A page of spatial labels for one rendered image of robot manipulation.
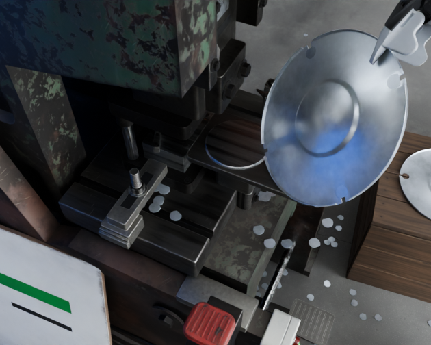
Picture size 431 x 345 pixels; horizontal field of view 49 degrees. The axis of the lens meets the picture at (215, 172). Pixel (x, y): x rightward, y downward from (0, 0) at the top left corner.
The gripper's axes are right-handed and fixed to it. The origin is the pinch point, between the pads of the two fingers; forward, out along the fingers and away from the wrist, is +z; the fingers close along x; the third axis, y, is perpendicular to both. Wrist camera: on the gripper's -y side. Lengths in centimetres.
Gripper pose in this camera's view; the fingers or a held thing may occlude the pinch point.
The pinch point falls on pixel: (375, 55)
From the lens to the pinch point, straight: 77.7
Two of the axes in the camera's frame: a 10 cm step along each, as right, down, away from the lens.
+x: 6.4, 2.0, 7.4
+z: -6.3, 6.9, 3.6
